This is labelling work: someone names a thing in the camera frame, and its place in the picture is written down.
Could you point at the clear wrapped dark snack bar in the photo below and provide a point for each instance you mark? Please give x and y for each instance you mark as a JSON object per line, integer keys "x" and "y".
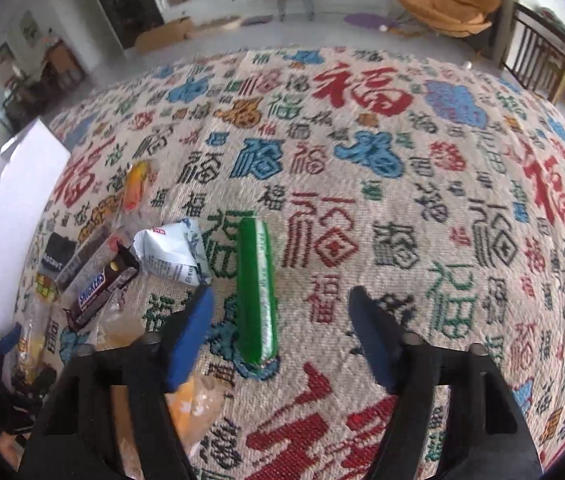
{"x": 81, "y": 256}

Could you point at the cardboard box on floor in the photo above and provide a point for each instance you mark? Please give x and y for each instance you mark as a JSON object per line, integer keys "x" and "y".
{"x": 163, "y": 36}

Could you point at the bagged bread loaf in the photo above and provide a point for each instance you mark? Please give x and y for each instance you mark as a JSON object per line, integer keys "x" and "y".
{"x": 144, "y": 432}

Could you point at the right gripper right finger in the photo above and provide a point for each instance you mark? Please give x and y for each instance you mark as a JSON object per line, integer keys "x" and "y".
{"x": 381, "y": 339}

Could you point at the orange lounge chair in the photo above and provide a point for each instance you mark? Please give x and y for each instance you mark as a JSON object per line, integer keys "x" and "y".
{"x": 453, "y": 18}

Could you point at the green sausage snack stick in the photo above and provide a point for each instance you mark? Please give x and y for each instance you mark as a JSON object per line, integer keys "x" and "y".
{"x": 256, "y": 294}

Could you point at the snickers chocolate bar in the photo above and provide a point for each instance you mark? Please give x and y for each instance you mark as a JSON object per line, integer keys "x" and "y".
{"x": 115, "y": 275}

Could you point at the yellow snack packet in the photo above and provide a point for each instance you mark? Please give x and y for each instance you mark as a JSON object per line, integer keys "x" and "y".
{"x": 40, "y": 301}

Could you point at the purple floor mat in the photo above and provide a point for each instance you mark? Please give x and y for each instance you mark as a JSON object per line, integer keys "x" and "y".
{"x": 370, "y": 21}

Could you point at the white silver snack packet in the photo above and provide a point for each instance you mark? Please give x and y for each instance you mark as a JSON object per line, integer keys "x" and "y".
{"x": 174, "y": 252}

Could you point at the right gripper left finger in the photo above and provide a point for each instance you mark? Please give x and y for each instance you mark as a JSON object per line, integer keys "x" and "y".
{"x": 182, "y": 336}

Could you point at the orange candy packet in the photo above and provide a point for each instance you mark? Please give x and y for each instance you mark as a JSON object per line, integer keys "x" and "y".
{"x": 139, "y": 180}

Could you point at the white storage box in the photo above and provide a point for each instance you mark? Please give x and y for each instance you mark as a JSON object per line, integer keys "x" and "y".
{"x": 30, "y": 165}

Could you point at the dark wooden side table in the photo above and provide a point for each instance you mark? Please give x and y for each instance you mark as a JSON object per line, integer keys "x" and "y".
{"x": 535, "y": 55}

